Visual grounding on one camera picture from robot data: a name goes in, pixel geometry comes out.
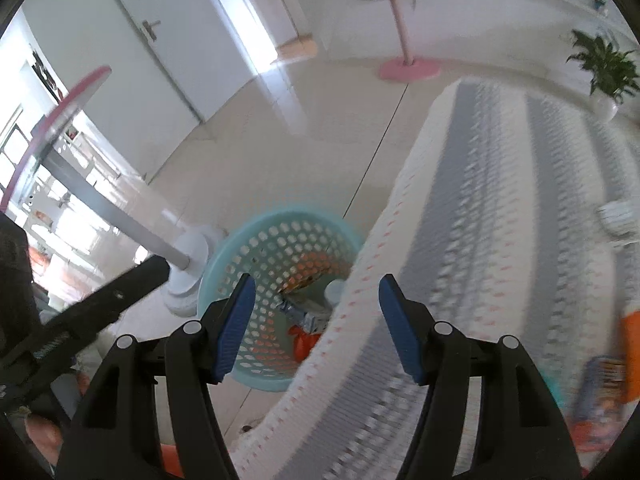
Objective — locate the striped grey white tablecloth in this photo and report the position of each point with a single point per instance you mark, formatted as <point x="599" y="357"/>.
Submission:
<point x="493" y="225"/>

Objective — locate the blue white milk carton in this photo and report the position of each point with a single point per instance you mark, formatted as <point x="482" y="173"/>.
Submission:
<point x="305" y="313"/>

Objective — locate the red orange crinkled wrapper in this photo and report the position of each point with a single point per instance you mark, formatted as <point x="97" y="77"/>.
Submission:
<point x="302" y="343"/>

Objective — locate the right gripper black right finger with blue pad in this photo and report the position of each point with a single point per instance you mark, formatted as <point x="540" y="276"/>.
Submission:
<point x="487" y="414"/>

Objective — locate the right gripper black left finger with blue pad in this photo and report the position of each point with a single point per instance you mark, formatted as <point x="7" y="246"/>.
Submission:
<point x="114" y="433"/>

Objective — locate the white curved wall shelf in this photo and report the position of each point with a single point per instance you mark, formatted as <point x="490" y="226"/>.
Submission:
<point x="605" y="19"/>

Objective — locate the pink round pedestal table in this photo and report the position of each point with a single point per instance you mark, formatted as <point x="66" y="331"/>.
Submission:
<point x="187" y="258"/>

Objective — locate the teal plastic laundry basket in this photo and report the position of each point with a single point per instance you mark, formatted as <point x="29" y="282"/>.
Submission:
<point x="293" y="250"/>

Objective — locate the clear plastic water bottle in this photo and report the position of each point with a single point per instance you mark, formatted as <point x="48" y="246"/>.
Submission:
<point x="333" y="292"/>

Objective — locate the polka dot wrapper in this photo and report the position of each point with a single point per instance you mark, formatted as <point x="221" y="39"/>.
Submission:
<point x="618" y="218"/>

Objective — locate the dark playing card box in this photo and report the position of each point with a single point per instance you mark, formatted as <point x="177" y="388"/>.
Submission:
<point x="600" y="395"/>

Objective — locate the white door with handle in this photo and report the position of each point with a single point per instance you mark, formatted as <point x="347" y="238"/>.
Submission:
<point x="194" y="42"/>

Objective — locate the person's left hand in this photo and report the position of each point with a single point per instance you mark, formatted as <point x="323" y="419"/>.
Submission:
<point x="46" y="437"/>

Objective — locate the pink coat rack stand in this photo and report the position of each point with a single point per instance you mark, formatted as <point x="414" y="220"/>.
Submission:
<point x="408" y="67"/>

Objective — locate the orange paper cup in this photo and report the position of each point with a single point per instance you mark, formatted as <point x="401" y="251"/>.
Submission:
<point x="630" y="328"/>

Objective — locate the green potted plant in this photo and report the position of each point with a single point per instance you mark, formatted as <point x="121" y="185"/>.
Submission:
<point x="614" y="74"/>

